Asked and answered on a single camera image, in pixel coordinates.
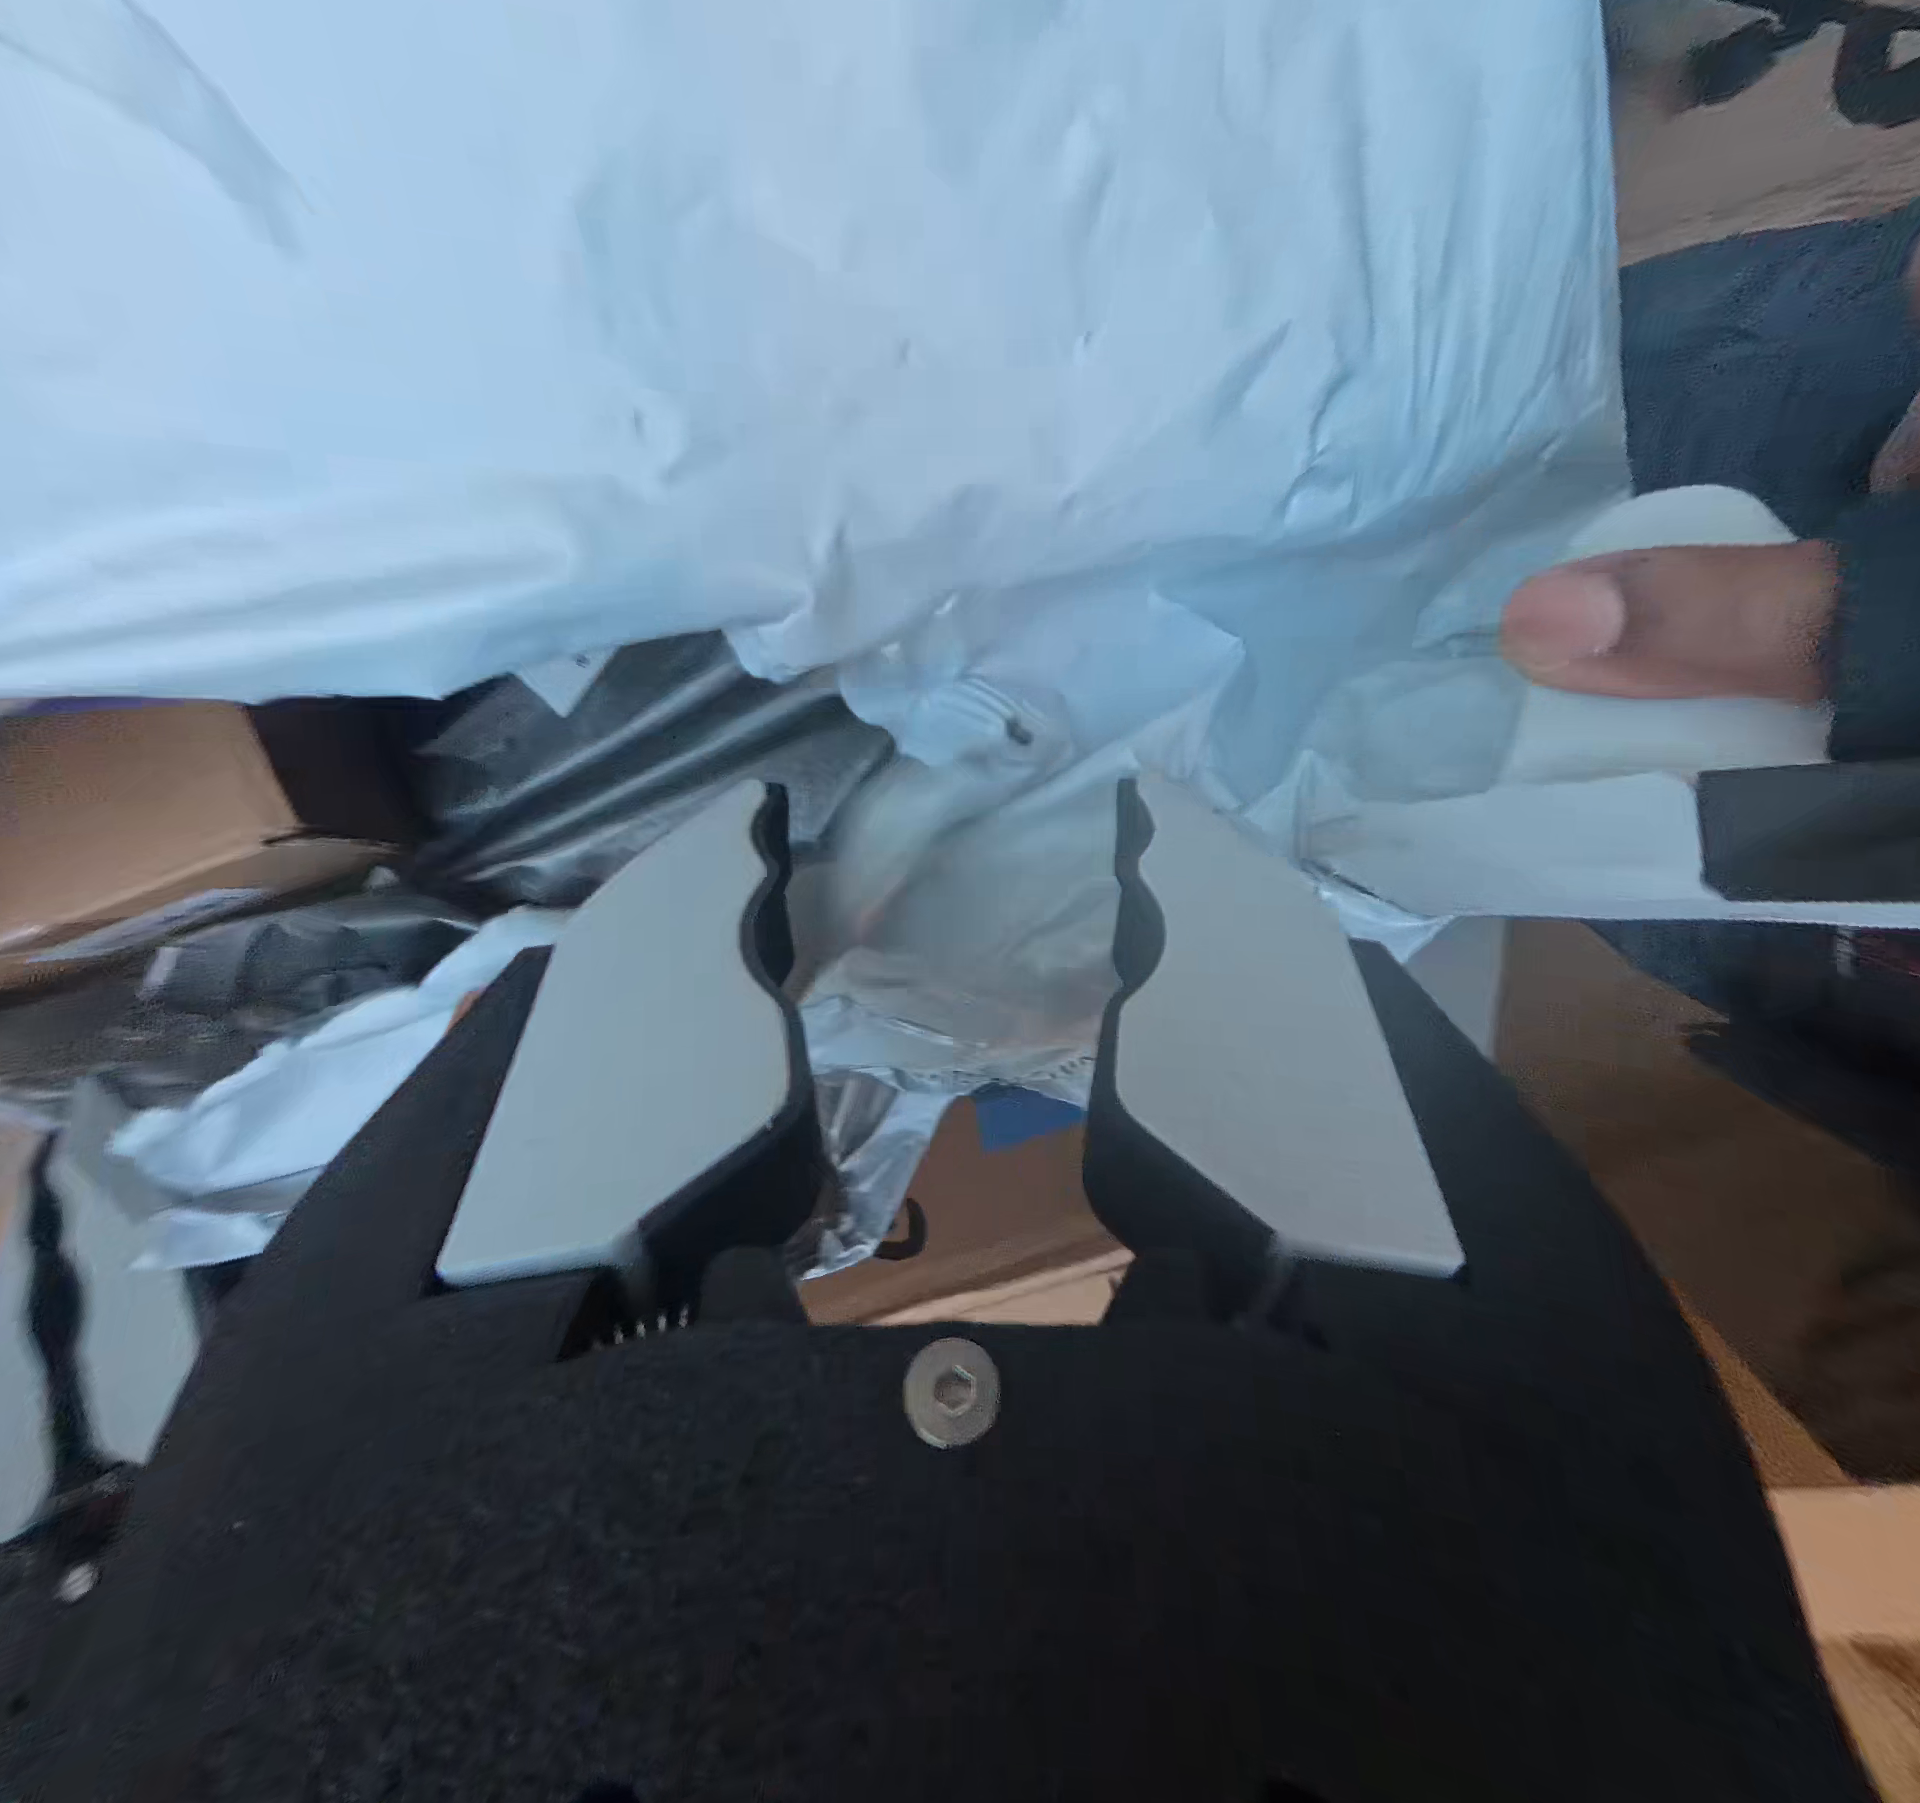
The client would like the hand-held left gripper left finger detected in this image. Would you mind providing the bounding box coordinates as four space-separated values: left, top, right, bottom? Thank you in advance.
431 779 823 1286

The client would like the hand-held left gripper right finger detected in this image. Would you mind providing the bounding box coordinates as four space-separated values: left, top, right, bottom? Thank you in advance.
1079 775 1467 1282

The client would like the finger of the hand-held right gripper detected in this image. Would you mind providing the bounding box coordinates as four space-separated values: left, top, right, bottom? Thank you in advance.
1302 767 1708 927

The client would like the white plastic mailer bag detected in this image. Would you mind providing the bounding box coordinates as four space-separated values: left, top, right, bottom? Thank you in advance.
0 0 1704 1276

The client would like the person's right hand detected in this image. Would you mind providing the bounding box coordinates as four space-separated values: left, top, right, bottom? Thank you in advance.
1500 539 1844 705

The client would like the cardboard box with blue tape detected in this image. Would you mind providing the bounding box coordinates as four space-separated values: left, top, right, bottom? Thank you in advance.
801 1079 1149 1326

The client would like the dark cloth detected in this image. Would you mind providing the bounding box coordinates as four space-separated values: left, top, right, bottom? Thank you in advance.
1620 205 1920 545

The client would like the brown cardboard box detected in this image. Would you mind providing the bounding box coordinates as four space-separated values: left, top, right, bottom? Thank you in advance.
0 699 440 997

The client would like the black chair base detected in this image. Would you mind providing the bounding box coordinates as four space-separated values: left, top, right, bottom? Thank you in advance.
1675 0 1920 131

